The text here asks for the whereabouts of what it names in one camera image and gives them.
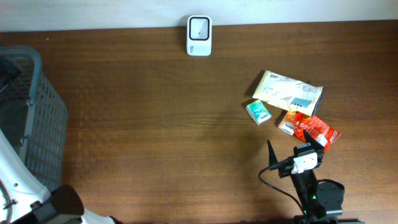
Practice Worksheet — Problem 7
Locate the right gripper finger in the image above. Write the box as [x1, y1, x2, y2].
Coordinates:
[303, 129, 325, 156]
[267, 139, 278, 170]

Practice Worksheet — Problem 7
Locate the red snack bag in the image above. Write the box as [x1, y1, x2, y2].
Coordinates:
[293, 113, 341, 153]

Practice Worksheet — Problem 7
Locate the orange small box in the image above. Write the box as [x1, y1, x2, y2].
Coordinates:
[278, 111, 297, 136]

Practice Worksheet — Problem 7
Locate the cream snack bag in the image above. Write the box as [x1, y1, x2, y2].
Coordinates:
[252, 70, 325, 116]

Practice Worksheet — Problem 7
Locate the teal tissue pack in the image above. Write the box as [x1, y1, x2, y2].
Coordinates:
[246, 100, 272, 125]

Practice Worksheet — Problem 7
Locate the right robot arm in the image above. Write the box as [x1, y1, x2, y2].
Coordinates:
[258, 131, 345, 223]

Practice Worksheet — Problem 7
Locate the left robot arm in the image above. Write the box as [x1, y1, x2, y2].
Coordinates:
[1, 134, 120, 224]

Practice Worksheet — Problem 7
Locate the white barcode scanner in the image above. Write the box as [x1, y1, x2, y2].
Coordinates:
[187, 15, 213, 57]

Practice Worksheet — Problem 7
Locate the grey plastic mesh basket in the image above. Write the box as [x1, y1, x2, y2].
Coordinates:
[1, 45, 68, 191]

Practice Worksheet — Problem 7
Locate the right black cable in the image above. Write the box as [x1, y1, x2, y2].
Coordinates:
[257, 158, 307, 218]

